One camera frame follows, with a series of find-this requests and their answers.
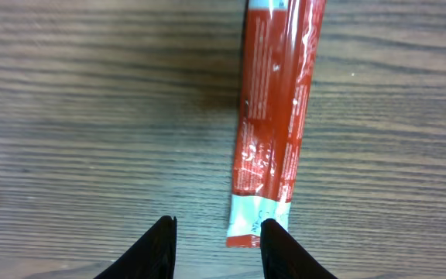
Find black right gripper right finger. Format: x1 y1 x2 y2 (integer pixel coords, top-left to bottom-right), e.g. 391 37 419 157
260 219 336 279

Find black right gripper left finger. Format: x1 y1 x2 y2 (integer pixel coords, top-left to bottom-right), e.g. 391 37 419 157
94 215 177 279

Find red white snack packet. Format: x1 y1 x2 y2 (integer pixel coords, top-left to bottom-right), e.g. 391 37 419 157
226 0 327 248

